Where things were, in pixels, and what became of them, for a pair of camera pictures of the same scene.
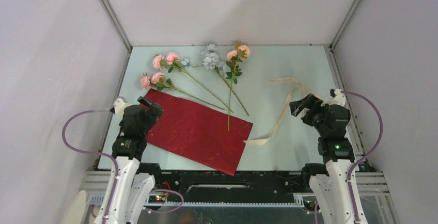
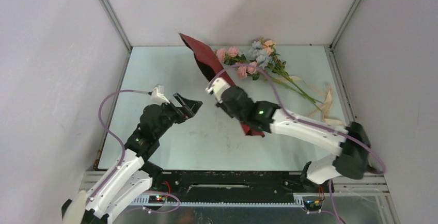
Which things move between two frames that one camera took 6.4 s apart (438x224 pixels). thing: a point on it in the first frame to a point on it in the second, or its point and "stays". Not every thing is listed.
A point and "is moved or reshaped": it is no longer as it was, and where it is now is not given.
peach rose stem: x=241 y=52 to x=269 y=46
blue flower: x=172 y=60 to x=230 y=56
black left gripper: x=154 y=111 to x=190 y=108
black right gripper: x=310 y=101 to x=222 y=105
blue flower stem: x=211 y=61 to x=265 y=57
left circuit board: x=157 y=198 stays
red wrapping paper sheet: x=210 y=137 to x=214 y=71
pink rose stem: x=158 y=81 to x=243 y=71
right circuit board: x=310 y=205 stays
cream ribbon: x=297 y=83 is moved or reshaped
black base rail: x=251 y=187 stays
